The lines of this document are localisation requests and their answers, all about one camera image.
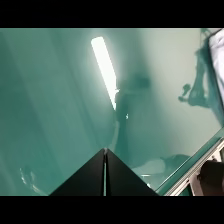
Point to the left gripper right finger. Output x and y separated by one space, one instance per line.
123 180

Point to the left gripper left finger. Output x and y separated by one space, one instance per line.
90 180

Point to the lavender garment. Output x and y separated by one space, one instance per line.
218 56

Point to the silver frame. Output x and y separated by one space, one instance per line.
193 173

